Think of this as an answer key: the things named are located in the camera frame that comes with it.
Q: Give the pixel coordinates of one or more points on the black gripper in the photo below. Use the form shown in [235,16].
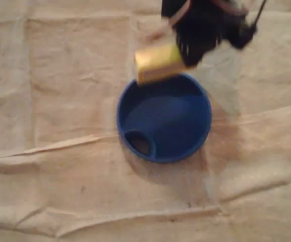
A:
[195,49]

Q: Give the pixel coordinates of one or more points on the yellow rectangular block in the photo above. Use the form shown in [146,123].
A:
[155,61]

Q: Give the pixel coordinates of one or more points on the blue round plastic bowl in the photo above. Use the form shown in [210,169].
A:
[170,121]

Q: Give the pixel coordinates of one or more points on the beige wrinkled cloth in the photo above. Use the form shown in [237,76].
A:
[59,113]

